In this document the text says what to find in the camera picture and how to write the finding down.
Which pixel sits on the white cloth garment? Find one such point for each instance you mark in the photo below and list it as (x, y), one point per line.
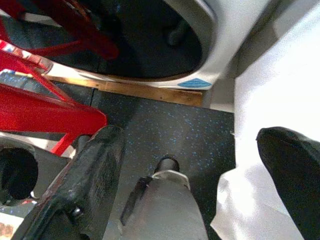
(270, 105)

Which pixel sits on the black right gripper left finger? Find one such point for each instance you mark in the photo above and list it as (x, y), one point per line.
(85, 180)

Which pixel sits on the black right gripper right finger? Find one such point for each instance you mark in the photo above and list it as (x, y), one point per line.
(295, 170)

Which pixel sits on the black speckled rubber floor mat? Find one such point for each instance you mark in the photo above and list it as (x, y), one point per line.
(170, 127)

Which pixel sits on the white front-load washing machine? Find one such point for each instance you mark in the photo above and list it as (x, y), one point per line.
(212, 45)

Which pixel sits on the wooden plank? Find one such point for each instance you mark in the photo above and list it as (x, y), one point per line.
(162, 93)

